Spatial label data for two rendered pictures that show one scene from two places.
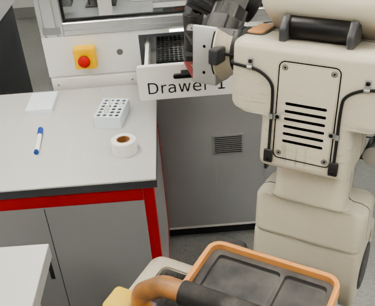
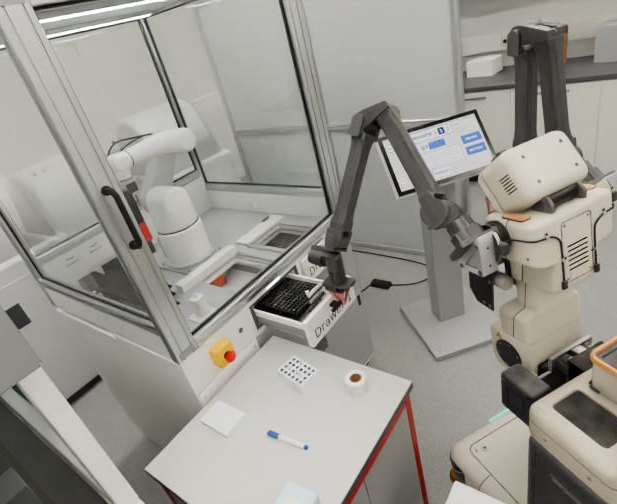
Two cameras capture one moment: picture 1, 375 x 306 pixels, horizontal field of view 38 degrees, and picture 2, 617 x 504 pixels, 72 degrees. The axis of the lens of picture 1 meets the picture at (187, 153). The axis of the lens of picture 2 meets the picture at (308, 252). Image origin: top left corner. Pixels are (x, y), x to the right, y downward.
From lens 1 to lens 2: 1.14 m
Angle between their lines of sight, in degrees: 40
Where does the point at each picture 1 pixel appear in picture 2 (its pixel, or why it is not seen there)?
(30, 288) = not seen: outside the picture
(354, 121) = (600, 233)
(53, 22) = (186, 342)
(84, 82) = (223, 376)
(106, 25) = (225, 315)
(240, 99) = (543, 262)
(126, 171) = (387, 395)
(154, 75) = (317, 320)
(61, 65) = (202, 377)
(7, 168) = (310, 480)
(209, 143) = not seen: hidden behind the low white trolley
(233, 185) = not seen: hidden behind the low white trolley
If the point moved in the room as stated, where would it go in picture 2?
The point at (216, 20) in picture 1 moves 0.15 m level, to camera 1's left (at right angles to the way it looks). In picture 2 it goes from (474, 229) to (454, 260)
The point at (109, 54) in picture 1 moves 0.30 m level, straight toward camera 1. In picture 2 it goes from (234, 338) to (306, 353)
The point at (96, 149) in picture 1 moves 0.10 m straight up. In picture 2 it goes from (337, 403) to (330, 381)
